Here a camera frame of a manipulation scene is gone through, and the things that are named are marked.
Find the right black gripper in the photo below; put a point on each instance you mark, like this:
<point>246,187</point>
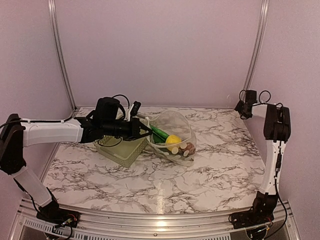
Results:
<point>237,109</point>

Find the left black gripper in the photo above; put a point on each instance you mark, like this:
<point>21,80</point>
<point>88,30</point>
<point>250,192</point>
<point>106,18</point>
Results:
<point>134,130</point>

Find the clear zip top bag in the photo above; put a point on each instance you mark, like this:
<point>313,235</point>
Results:
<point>173,122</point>

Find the yellow lemon toy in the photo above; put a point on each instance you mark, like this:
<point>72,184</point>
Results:
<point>172,140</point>

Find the brown red potato toy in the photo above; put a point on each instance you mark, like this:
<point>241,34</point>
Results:
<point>189,150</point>

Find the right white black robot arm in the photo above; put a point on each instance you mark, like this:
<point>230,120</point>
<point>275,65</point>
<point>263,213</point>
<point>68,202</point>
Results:
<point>276,131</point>

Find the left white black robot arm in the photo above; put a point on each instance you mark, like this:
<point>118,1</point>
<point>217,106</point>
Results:
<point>18,133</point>

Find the pale green perforated basket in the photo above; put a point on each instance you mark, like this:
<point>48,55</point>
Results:
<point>119,151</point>

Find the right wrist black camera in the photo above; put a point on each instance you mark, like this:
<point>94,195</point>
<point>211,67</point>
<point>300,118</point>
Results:
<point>251,97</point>

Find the wrist black camera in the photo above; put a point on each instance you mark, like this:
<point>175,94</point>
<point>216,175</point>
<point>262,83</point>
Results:
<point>251,97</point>
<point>107,109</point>

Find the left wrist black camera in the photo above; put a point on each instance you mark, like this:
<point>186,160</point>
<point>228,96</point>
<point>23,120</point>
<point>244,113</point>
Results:
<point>107,109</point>

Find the right aluminium frame post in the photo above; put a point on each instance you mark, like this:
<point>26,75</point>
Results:
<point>261,29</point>

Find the front aluminium rail base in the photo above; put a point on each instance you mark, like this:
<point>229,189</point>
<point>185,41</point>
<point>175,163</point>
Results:
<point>108,225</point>

